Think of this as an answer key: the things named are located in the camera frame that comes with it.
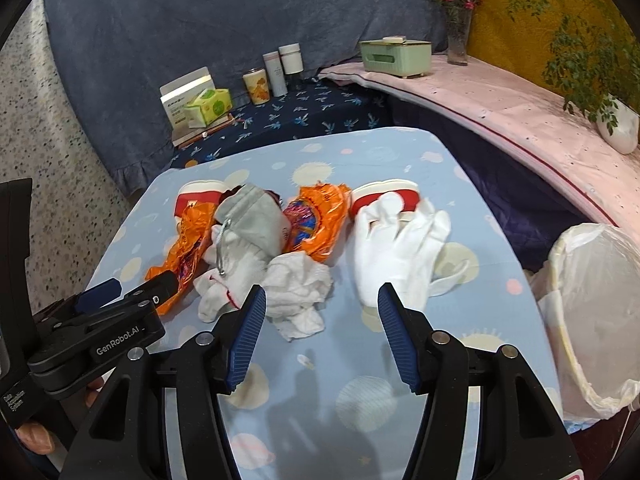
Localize white lidded jar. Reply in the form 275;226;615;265
279;44;304;76

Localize orange pencil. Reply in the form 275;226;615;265
171;116;240;150

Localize pink bed sheet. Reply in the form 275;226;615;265
319;55;640;240

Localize potted green plant white pot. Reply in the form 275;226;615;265
506;0;639;155

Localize yellow patterned can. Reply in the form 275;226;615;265
243;68;270;105

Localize blue grey blanket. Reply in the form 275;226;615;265
43;0;447;194

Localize white glove pair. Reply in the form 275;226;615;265
352;192;470;312

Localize orange snack wrapper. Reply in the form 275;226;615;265
144;202;217;315
283;183;350;263

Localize mustard yellow curtain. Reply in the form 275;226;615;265
469;0;639;112

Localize mint green tissue box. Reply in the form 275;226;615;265
359;36;432;78

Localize red white paper cup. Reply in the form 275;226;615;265
174;180;228;219
349;178;420;220

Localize white sock red trim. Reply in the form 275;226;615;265
193;224;270;323

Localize grey drawstring pouch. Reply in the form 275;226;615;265
214;183;291;258

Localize green tissue pack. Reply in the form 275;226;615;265
183;88;232;128

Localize light blue planet tablecloth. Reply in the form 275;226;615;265
84;126;566;480

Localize glass vase red flowers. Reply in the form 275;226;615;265
431;0;482;66

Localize white slim bottle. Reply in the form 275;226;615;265
262;51;288;98

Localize white lined trash bin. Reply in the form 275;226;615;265
529;223;639;426

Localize person's hand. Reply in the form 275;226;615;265
13;376;106;456

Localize white open cardboard box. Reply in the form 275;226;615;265
160;67;215;146

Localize dark blue floral cloth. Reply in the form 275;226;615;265
170;79;393;169

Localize white tissue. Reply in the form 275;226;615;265
262;252;333;341

